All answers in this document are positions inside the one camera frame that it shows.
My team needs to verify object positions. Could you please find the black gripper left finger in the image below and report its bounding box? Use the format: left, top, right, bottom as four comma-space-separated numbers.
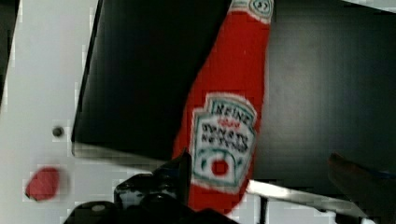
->
64, 151, 237, 224

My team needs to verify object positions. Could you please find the black toaster oven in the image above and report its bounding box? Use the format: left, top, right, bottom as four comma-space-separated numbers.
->
71, 0, 395, 224

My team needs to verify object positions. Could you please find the toy strawberry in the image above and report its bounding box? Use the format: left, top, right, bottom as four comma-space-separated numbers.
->
25, 167, 60, 202

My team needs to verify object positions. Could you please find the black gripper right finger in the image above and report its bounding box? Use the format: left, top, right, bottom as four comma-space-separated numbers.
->
328, 153, 396, 224

